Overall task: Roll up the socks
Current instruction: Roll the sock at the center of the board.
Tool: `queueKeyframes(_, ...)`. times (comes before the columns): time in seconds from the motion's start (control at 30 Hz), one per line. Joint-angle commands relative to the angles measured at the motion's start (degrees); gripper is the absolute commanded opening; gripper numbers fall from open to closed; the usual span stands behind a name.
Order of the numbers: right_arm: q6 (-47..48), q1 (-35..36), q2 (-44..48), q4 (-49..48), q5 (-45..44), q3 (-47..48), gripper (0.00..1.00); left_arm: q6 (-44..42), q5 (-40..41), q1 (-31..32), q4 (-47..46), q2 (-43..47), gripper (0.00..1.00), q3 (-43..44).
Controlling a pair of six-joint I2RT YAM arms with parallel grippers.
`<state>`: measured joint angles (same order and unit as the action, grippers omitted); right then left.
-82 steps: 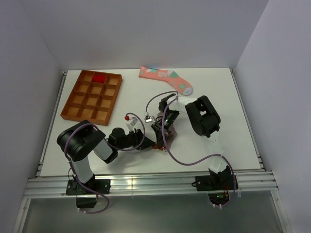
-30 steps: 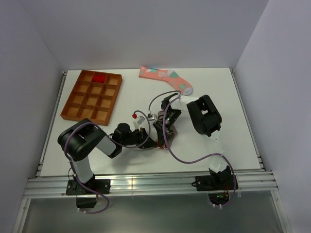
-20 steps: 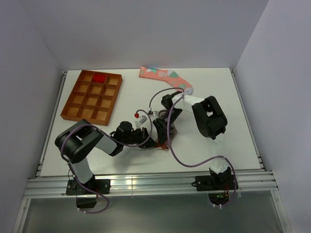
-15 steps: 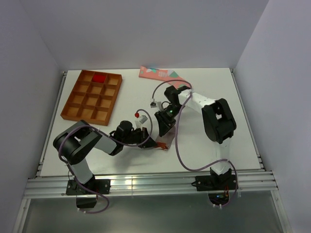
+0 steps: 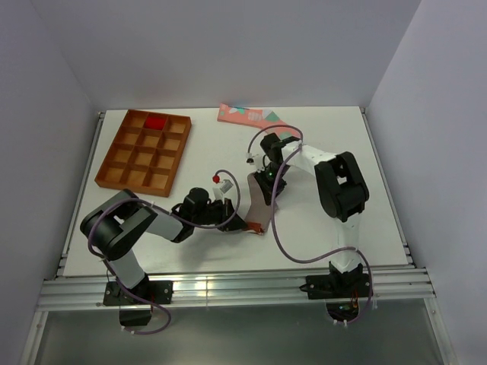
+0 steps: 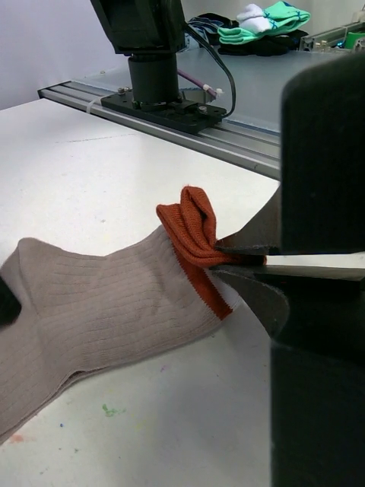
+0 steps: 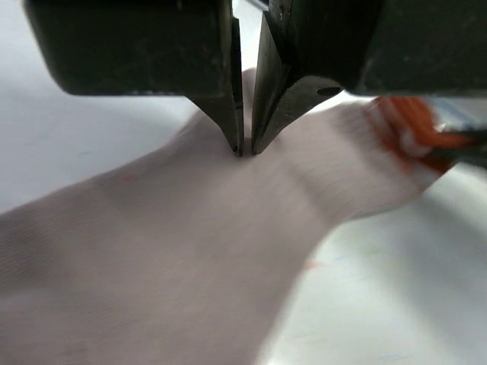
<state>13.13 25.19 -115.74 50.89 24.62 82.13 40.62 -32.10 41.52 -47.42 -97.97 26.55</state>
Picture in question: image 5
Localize orange wooden compartment tray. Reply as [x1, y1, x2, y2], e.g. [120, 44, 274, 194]
[95, 109, 192, 198]

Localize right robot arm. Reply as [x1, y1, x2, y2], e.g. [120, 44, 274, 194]
[253, 133, 373, 299]

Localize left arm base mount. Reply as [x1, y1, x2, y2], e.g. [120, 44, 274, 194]
[102, 281, 173, 329]

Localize pink patterned sock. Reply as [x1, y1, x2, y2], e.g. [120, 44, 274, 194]
[217, 104, 300, 139]

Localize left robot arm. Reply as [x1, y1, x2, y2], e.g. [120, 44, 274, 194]
[80, 188, 247, 303]

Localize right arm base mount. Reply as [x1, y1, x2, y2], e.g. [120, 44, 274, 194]
[299, 274, 373, 325]

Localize red sock with bear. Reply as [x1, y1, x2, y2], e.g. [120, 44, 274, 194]
[144, 115, 167, 130]

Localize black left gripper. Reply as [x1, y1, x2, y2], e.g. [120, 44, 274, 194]
[193, 198, 247, 232]

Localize beige sock orange stripes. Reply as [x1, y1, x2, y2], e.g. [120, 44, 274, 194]
[244, 173, 275, 235]

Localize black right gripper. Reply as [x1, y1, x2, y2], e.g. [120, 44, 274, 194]
[253, 163, 290, 205]

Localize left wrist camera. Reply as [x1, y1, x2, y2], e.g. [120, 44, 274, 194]
[212, 175, 234, 201]

